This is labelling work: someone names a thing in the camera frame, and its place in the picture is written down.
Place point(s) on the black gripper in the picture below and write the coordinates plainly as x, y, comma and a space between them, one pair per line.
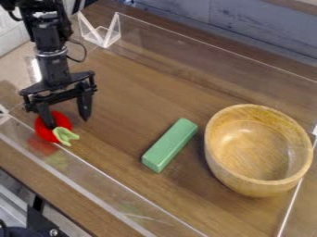
59, 86

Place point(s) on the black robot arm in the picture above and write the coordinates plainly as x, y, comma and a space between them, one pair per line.
50, 30

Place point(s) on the green rectangular block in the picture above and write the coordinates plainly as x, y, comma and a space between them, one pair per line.
168, 146

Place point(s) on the wooden bowl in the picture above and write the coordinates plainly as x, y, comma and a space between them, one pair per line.
257, 149

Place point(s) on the clear acrylic corner bracket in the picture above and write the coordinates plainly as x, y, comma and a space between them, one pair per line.
104, 36

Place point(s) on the clear acrylic back wall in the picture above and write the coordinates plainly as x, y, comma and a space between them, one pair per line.
215, 67

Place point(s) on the clear acrylic wall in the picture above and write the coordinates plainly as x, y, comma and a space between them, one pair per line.
125, 204
215, 67

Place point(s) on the black metal mount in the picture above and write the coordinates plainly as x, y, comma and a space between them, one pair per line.
39, 226

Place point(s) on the clear acrylic front wall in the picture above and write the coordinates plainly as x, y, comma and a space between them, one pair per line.
125, 204

